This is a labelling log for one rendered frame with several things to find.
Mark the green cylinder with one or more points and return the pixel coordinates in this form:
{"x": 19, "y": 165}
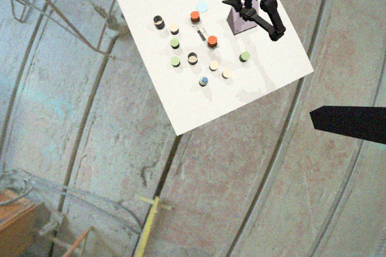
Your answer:
{"x": 174, "y": 43}
{"x": 244, "y": 56}
{"x": 175, "y": 62}

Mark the brown cylinder with orange top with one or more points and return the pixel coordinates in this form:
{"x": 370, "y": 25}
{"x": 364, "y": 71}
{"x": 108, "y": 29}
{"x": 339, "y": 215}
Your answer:
{"x": 212, "y": 41}

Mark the pale green bottle with blue cap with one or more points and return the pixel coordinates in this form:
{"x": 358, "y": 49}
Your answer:
{"x": 203, "y": 81}

